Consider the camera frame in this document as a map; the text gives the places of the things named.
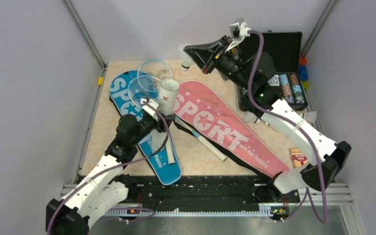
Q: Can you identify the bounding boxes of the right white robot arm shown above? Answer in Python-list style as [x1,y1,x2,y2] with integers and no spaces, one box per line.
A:
[182,31,352,202]

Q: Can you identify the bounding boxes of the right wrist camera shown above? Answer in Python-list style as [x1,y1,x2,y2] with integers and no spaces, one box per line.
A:
[226,18,250,51]

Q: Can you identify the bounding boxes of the pink racket cover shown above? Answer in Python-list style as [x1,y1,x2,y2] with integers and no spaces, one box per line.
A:
[174,80,290,177]

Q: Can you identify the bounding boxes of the black poker chip case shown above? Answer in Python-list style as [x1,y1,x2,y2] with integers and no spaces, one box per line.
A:
[235,30,308,113]

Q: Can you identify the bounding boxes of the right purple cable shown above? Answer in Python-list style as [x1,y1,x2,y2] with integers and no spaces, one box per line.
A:
[246,29,329,224]

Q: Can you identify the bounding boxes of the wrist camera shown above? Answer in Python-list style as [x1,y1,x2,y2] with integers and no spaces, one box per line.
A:
[140,98,159,117]
[226,18,250,51]

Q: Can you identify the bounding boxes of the yellow clip on frame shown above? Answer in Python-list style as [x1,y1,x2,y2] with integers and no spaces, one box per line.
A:
[97,77,104,86]

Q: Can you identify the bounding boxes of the blue racket cover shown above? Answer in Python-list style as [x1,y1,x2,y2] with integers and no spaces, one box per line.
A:
[109,70,182,185]

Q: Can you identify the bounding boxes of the white shuttlecock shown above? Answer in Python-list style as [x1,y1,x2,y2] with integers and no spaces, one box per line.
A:
[242,112,260,124]
[178,44,194,72]
[303,111,317,124]

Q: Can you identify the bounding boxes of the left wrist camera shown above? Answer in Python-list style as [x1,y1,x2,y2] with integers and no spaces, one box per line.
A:
[140,98,159,117]

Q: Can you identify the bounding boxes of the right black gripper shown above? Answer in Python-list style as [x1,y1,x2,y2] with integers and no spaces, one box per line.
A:
[183,36,252,92]

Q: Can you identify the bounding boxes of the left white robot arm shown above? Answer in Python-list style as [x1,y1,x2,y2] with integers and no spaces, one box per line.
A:
[46,113,175,235]

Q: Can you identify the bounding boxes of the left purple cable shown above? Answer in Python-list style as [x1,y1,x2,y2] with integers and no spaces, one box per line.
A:
[46,103,171,235]

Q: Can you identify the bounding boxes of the purple cable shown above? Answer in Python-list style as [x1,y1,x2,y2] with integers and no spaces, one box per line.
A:
[246,29,329,224]
[46,103,171,235]

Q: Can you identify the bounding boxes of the lower blue badminton racket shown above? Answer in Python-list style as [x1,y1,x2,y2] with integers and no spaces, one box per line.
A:
[128,75,227,162]

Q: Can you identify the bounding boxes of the coloured toys in corner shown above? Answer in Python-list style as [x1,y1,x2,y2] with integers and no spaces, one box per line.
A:
[299,57,309,89]

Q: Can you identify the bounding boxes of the white shuttlecock tube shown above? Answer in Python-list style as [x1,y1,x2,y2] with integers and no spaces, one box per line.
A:
[151,78,180,151]

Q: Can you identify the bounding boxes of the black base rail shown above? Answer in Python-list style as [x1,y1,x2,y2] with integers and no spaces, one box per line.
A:
[114,175,300,212]

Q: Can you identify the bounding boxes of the red white card box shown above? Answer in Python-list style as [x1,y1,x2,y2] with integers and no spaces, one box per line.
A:
[289,148,308,168]

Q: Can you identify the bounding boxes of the blue badminton racket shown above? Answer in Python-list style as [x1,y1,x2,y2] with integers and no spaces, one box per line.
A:
[128,75,227,162]
[137,59,173,92]

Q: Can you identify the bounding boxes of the clear tube lid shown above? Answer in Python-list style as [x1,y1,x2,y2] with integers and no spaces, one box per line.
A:
[183,135,198,149]

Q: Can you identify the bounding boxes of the upper blue badminton racket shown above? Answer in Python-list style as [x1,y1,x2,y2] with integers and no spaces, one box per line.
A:
[137,59,173,92]

